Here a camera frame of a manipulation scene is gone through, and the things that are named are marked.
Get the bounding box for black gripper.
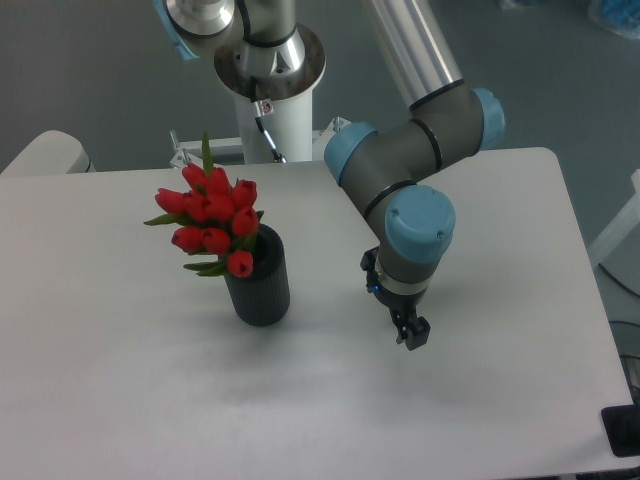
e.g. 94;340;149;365
360;248;431;351

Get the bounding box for clear bag with blue items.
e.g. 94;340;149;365
588;0;639;40

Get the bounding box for metal base bracket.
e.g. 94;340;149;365
169;116;351;169

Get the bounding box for black device at table edge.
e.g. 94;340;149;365
601;404;639;458

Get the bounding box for dark grey ribbed vase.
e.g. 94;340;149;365
224;224;290;327

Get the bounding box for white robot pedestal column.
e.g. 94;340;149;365
213;23;327;164

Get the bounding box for white furniture at right edge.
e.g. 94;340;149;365
587;170;639;270

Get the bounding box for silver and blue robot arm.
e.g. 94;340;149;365
154;1;505;350

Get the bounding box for white chair back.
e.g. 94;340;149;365
1;130;96;177

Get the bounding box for red tulip bouquet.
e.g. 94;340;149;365
144;134;263;279

